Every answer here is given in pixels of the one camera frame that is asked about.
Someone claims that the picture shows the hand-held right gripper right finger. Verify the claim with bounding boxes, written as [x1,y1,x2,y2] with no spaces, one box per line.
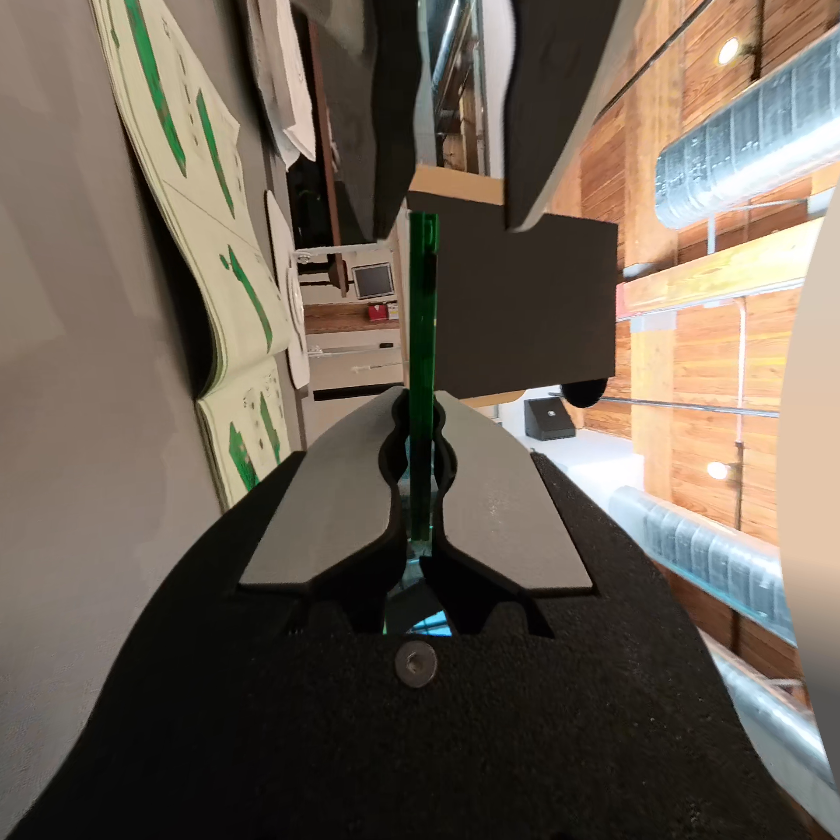
[422,391,595,635]

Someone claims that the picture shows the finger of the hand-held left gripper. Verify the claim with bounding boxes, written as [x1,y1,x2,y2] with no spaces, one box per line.
[289,0,422,242]
[503,0,645,235]

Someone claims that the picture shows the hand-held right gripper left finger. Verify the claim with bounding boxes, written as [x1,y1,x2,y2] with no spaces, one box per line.
[238,386,412,635]

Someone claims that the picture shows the green brick plate assembly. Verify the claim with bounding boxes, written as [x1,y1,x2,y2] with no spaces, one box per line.
[407,210,441,547]

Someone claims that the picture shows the black desk divider panel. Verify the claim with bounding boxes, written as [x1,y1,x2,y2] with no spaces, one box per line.
[406,164,620,403]

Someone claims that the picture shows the grey desk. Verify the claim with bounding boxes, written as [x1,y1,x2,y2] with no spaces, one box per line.
[0,0,309,756]

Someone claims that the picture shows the dark wooden table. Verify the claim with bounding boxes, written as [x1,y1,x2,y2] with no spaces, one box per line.
[307,0,350,298]

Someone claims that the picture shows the white paper sheets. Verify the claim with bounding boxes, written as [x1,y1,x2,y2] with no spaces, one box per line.
[246,0,319,172]

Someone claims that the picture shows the black speaker box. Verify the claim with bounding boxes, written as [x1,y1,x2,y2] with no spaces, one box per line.
[523,396,580,442]

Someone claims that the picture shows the black fuzzy object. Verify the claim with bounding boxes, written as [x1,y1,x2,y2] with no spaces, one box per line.
[559,377,609,409]

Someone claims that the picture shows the small grey monitor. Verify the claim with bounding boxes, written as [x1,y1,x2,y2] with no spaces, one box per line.
[350,262,396,301]

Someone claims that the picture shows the open instruction booklet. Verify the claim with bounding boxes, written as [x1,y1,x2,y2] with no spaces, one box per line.
[88,0,298,513]

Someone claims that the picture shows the silver ventilation duct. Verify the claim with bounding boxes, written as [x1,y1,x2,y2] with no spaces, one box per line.
[606,486,798,647]
[703,635,836,791]
[654,36,840,232]

